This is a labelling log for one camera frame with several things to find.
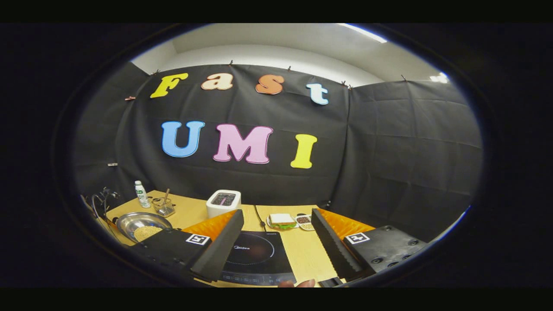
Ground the stainless steel pot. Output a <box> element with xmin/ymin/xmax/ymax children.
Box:
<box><xmin>116</xmin><ymin>212</ymin><xmax>173</xmax><ymax>243</ymax></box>

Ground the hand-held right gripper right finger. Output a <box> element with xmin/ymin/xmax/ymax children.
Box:
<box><xmin>311</xmin><ymin>208</ymin><xmax>428</xmax><ymax>281</ymax></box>

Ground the black power cable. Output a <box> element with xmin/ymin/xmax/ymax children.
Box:
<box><xmin>254</xmin><ymin>205</ymin><xmax>267</xmax><ymax>232</ymax></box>

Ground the white toaster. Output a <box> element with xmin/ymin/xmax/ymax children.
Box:
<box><xmin>206</xmin><ymin>189</ymin><xmax>242</xmax><ymax>219</ymax></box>

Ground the white bottle with green label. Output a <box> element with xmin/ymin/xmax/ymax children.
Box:
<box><xmin>134</xmin><ymin>180</ymin><xmax>151</xmax><ymax>209</ymax></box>

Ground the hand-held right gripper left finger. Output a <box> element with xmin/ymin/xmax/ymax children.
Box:
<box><xmin>130</xmin><ymin>209</ymin><xmax>245</xmax><ymax>283</ymax></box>

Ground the sandwich with lettuce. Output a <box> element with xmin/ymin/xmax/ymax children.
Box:
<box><xmin>269</xmin><ymin>213</ymin><xmax>298</xmax><ymax>229</ymax></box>

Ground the black induction cooktop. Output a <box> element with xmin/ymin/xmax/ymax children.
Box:
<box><xmin>220</xmin><ymin>230</ymin><xmax>297</xmax><ymax>286</ymax></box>

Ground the pile of yellow soybeans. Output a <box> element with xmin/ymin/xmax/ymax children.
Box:
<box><xmin>133</xmin><ymin>225</ymin><xmax>164</xmax><ymax>242</ymax></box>

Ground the clear glass container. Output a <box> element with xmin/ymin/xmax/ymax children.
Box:
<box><xmin>151</xmin><ymin>189</ymin><xmax>176</xmax><ymax>217</ymax></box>

